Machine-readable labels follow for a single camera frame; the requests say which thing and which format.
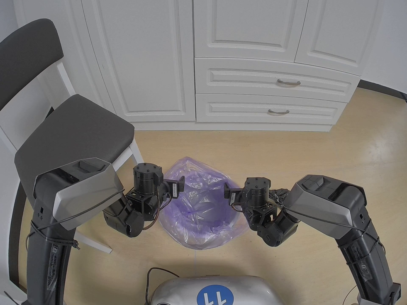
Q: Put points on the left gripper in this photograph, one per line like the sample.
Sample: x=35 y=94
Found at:
x=170 y=187

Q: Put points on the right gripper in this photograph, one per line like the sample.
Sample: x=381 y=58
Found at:
x=237 y=195

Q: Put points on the purple plastic bag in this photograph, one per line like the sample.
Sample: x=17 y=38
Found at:
x=197 y=173

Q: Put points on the black plastic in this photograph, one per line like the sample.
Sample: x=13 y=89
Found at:
x=276 y=194

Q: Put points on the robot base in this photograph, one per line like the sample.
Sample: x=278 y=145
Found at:
x=178 y=292

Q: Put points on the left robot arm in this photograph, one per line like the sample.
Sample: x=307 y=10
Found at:
x=85 y=189

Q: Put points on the white chair grey cushions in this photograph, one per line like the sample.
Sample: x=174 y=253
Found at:
x=79 y=129

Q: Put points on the white wardrobe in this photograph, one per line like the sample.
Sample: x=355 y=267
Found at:
x=143 y=43

